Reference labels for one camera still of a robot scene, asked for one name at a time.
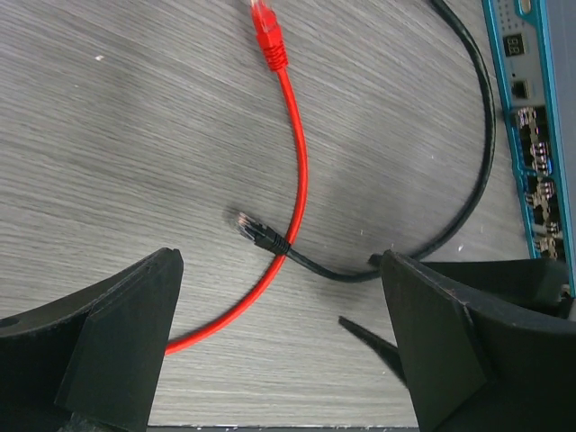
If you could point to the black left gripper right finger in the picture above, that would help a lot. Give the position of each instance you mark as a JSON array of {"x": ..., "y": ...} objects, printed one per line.
[{"x": 477, "y": 351}]

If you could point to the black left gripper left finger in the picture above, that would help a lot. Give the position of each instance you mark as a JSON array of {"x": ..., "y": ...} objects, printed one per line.
[{"x": 93, "y": 355}]

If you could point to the grey blue network switch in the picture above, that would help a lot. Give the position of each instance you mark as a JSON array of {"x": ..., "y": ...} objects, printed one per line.
[{"x": 533, "y": 52}]

